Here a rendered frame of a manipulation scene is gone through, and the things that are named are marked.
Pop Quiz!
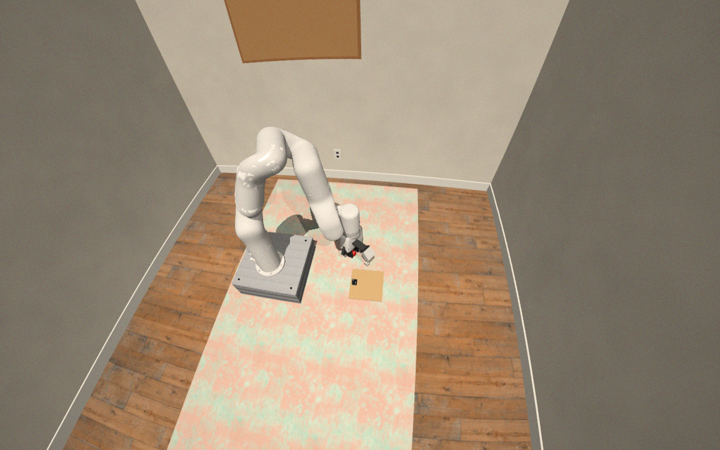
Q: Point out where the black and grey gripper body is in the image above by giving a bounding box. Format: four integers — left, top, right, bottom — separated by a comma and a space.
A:
340, 228, 363, 253

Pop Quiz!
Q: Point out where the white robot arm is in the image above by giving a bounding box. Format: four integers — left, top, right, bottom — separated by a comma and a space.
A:
235, 126, 360, 277

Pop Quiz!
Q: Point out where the tan flat mat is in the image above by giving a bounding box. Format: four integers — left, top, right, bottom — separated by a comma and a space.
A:
349, 269, 384, 302

